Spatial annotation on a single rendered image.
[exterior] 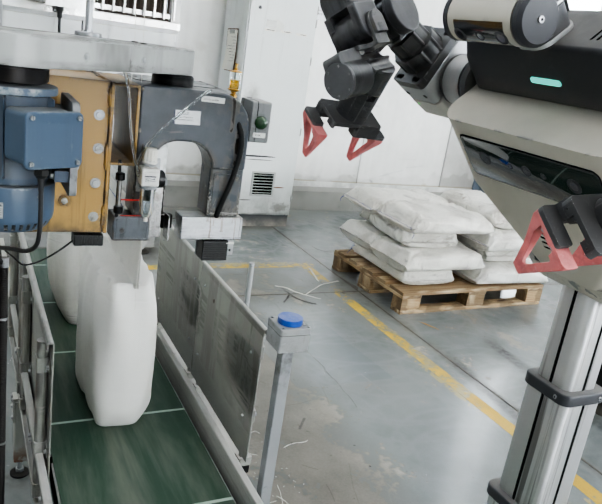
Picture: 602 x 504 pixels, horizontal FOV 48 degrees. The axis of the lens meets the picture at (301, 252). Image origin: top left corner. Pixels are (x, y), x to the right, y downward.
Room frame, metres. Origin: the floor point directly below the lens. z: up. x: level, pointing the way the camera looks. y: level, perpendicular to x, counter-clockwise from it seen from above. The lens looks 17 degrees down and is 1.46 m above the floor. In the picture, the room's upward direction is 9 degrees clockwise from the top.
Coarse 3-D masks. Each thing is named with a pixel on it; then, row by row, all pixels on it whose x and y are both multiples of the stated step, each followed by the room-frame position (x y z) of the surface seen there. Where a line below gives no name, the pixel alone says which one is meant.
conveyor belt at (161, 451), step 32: (32, 256) 2.83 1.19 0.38; (64, 320) 2.23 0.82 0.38; (64, 352) 1.99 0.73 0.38; (64, 384) 1.80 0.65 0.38; (160, 384) 1.88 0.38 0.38; (64, 416) 1.63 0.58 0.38; (160, 416) 1.70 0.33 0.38; (64, 448) 1.49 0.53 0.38; (96, 448) 1.51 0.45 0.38; (128, 448) 1.53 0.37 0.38; (160, 448) 1.55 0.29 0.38; (192, 448) 1.57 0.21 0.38; (64, 480) 1.36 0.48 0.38; (96, 480) 1.38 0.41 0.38; (128, 480) 1.40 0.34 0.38; (160, 480) 1.42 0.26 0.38; (192, 480) 1.44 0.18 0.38
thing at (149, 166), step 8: (144, 152) 1.33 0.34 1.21; (152, 152) 1.33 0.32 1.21; (144, 160) 1.33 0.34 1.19; (152, 160) 1.33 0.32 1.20; (160, 160) 1.37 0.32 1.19; (144, 168) 1.32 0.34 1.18; (152, 168) 1.33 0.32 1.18; (136, 176) 1.36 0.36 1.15; (144, 176) 1.32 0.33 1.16; (152, 176) 1.33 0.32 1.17; (136, 184) 1.35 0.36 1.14; (144, 184) 1.32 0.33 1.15; (152, 184) 1.33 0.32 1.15
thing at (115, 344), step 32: (96, 256) 1.77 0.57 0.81; (128, 256) 1.66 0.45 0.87; (96, 288) 1.64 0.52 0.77; (128, 288) 1.62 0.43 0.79; (96, 320) 1.62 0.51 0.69; (128, 320) 1.60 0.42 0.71; (96, 352) 1.60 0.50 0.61; (128, 352) 1.60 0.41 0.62; (96, 384) 1.59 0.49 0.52; (128, 384) 1.60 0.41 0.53; (96, 416) 1.60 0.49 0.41; (128, 416) 1.61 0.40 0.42
